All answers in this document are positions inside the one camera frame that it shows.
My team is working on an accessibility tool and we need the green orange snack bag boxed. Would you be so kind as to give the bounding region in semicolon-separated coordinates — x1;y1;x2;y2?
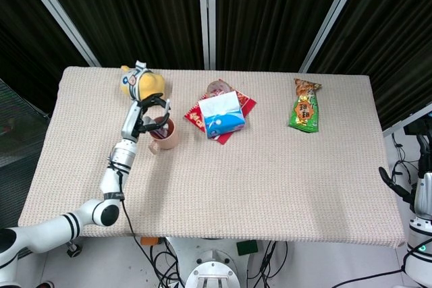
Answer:
288;78;322;134

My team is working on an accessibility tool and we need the black device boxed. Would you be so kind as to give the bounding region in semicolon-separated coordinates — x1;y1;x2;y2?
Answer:
403;114;432;136

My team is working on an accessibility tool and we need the white robot torso base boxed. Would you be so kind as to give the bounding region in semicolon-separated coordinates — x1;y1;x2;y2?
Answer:
165;237;271;288

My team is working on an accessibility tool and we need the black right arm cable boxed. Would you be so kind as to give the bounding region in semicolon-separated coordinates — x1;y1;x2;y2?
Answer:
332;250;432;288

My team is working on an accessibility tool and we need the black pleated curtain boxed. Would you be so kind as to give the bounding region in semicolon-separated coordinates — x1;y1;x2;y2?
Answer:
33;0;205;69
215;0;354;73
0;0;89;113
308;0;432;127

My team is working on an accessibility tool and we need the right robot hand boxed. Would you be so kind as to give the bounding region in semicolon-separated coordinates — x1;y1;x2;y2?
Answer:
377;132;432;215

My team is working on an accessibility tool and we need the dark mesh panel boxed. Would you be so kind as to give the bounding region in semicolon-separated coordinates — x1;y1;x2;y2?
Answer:
0;78;51;167

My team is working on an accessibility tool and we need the black floor cable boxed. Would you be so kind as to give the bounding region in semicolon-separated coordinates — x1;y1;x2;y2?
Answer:
246;239;290;288
148;239;186;288

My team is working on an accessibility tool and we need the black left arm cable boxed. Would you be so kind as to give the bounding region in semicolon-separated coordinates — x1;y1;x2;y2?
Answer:
107;163;163;288

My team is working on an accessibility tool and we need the pink ribbed cup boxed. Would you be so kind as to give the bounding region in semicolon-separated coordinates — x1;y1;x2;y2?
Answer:
148;116;180;156

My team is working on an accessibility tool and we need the yellow plush toy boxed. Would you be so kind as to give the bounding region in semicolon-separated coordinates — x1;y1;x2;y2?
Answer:
119;60;167;105

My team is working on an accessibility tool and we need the purple white toothpaste tube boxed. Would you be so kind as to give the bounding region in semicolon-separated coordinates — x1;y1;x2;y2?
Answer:
142;116;169;139

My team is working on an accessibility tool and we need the blue tissue pack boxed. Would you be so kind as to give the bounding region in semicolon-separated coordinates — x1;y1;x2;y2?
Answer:
197;91;246;140

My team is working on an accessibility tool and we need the white partition frame post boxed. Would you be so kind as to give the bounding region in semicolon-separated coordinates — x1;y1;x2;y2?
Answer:
13;0;102;67
298;0;369;74
197;0;217;70
383;102;432;138

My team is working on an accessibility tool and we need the black table caster wheel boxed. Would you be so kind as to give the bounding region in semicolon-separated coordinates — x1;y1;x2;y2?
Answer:
66;240;82;258

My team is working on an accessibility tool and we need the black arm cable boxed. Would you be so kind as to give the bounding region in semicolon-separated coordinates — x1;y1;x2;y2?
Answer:
107;163;163;288
332;250;432;288

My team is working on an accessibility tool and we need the red paper packet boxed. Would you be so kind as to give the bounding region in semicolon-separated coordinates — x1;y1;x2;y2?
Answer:
184;78;257;146

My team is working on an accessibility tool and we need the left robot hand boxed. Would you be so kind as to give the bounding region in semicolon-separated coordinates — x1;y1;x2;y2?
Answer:
120;93;172;142

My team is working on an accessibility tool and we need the beige waffle tablecloth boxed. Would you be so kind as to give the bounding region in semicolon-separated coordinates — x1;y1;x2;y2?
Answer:
17;66;408;251

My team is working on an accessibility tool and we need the dark green box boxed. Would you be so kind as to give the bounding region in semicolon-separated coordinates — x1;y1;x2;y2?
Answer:
236;239;259;256

